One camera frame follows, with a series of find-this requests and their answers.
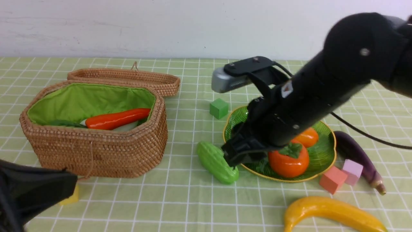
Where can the yellow block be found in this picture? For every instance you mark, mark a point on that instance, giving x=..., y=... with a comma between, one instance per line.
x=73, y=198

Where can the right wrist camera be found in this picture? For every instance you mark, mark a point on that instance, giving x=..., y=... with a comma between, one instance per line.
x=259, y=71

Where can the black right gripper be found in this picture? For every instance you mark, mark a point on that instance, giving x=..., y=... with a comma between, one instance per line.
x=258, y=134

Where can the yellow toy banana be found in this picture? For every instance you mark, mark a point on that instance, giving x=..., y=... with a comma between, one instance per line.
x=331, y=209

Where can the green leaf-shaped glass plate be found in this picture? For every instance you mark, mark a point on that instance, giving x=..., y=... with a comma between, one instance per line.
x=322, y=157

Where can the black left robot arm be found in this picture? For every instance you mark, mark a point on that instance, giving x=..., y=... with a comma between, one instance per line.
x=25, y=192

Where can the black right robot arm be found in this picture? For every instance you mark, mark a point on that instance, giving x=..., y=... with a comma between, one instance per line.
x=358, y=49

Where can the purple toy eggplant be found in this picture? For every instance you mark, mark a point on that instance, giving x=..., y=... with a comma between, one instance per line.
x=348, y=148

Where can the orange toy persimmon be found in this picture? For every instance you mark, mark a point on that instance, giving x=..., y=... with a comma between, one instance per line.
x=291, y=161

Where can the coral orange cube block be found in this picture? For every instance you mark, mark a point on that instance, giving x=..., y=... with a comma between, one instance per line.
x=333, y=179

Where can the green cube block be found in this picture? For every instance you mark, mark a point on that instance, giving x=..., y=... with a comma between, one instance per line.
x=218, y=108

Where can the woven rattan basket lid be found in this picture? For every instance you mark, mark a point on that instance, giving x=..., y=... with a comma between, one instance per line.
x=164, y=84

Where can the red toy chili pepper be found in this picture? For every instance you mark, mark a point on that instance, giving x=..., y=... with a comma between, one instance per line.
x=115, y=120

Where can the white toy radish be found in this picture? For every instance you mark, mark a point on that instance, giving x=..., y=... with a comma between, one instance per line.
x=127, y=126

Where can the woven rattan basket green lining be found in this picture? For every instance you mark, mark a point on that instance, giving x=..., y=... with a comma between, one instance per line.
x=89, y=152

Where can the green toy cucumber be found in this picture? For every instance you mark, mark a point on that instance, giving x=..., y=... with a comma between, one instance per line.
x=212, y=159

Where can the orange yellow toy mango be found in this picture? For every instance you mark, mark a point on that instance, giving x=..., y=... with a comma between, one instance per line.
x=308, y=138

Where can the pink cube block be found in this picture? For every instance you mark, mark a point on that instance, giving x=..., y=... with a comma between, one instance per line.
x=353, y=170

